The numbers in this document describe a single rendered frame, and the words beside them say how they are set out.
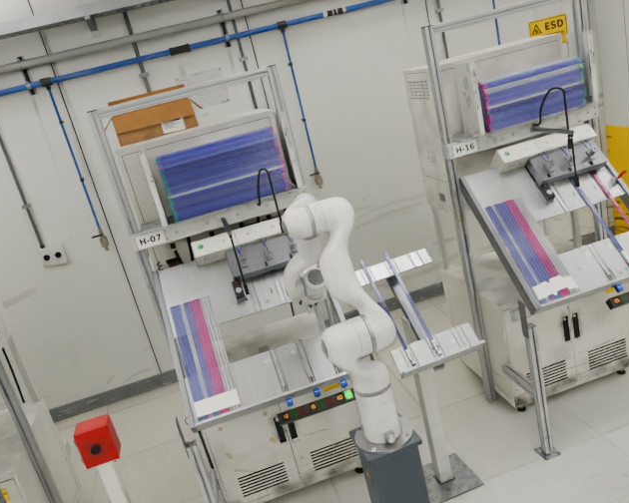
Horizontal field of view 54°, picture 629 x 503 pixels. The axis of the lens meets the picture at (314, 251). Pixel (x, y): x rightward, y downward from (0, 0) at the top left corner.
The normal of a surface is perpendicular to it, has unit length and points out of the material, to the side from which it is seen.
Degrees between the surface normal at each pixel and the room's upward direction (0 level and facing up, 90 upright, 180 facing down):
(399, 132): 90
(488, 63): 90
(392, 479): 90
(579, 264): 45
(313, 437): 90
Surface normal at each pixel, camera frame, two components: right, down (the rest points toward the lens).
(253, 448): 0.23, 0.24
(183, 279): -0.01, -0.52
